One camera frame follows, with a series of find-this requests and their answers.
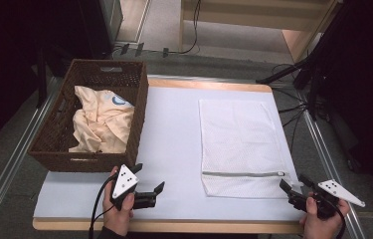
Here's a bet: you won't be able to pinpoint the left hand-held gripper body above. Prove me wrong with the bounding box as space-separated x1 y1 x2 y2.
110 163 157 211

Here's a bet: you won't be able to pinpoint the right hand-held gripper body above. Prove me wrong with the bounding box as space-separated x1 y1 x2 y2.
287 179 367 220

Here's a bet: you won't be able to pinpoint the cream shirt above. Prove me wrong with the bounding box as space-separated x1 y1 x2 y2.
68 85 136 155

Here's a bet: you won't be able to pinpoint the white mesh laundry bag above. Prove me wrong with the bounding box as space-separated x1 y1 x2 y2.
197 98 296 200

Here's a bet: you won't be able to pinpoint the brown wicker basket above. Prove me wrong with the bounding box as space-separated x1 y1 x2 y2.
27 58 150 173

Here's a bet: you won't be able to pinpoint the person's left hand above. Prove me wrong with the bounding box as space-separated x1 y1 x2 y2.
101 165 135 237

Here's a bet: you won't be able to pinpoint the person's right hand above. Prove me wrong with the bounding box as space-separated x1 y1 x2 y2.
298 195 351 239

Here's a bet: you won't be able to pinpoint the wooden table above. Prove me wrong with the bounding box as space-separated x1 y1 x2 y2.
32 77 307 235

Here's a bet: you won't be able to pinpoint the white table mat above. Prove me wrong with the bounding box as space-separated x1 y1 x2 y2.
33 86 304 222

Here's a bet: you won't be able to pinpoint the black tripod stand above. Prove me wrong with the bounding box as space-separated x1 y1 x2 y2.
255 13 344 121

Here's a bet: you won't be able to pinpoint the light wooden shelf unit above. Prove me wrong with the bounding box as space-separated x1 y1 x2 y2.
178 0 342 64

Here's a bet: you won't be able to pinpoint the dark cabinet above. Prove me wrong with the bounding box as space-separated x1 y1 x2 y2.
78 0 124 60

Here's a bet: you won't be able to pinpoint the metal floor rail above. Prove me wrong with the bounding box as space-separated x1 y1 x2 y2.
0 77 63 234
301 109 368 239

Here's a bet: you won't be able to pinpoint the right hand-held gripper cable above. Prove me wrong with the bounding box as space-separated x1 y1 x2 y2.
318 191 347 239

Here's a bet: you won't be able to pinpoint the hand-held gripper cable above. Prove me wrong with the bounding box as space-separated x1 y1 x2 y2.
88 173 119 239
318 191 347 239

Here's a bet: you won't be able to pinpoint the left hand-held gripper cable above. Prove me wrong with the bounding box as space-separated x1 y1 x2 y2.
88 173 119 239

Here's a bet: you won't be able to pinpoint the black floor cables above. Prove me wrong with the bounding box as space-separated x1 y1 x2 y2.
271 62 309 154

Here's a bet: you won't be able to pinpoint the black hanging cable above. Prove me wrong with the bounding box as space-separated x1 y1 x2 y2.
168 0 203 56

